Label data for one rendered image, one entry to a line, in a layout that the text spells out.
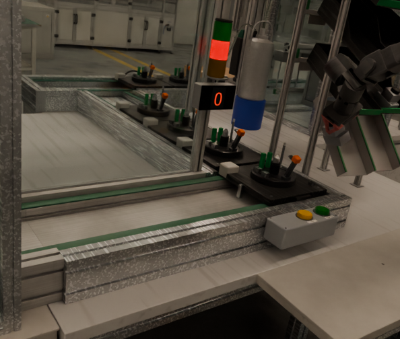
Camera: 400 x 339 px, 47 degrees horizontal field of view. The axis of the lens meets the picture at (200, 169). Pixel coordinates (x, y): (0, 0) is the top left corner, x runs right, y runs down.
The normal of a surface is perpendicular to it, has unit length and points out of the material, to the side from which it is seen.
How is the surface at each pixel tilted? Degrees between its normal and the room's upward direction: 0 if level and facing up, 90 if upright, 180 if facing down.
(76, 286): 90
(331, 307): 0
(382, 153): 45
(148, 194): 90
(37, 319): 0
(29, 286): 90
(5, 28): 90
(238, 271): 0
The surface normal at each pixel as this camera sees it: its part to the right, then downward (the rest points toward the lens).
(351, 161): 0.40, -0.38
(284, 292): 0.14, -0.92
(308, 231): 0.57, 0.37
